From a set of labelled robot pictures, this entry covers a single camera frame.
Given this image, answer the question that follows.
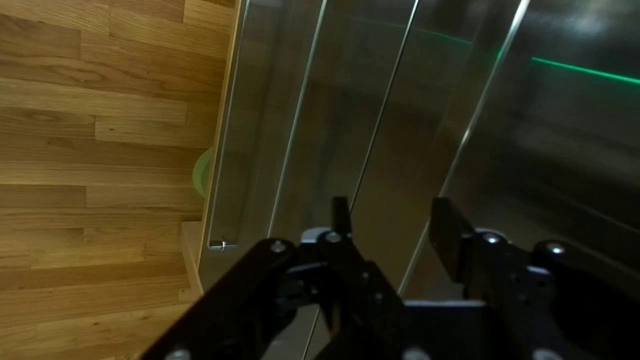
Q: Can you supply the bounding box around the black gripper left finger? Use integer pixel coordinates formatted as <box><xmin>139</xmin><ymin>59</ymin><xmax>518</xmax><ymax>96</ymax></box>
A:
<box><xmin>139</xmin><ymin>194</ymin><xmax>406</xmax><ymax>360</ymax></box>

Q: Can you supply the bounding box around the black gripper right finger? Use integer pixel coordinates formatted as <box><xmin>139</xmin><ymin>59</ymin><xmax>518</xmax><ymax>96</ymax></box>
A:
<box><xmin>428</xmin><ymin>196</ymin><xmax>640</xmax><ymax>360</ymax></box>

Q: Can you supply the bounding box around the silver drawer with utensils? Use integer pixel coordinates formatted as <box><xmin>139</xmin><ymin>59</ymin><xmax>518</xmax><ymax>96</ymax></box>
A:
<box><xmin>359</xmin><ymin>0</ymin><xmax>640</xmax><ymax>316</ymax></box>

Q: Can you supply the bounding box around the crumpled white paper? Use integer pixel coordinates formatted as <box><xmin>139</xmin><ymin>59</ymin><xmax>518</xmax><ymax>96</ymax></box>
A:
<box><xmin>190</xmin><ymin>144</ymin><xmax>219</xmax><ymax>202</ymax></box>

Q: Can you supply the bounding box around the silver drawer with bar handle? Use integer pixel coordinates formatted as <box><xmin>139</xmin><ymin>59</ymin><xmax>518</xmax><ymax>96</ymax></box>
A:
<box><xmin>292</xmin><ymin>0</ymin><xmax>436</xmax><ymax>269</ymax></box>
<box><xmin>198</xmin><ymin>0</ymin><xmax>343</xmax><ymax>269</ymax></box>

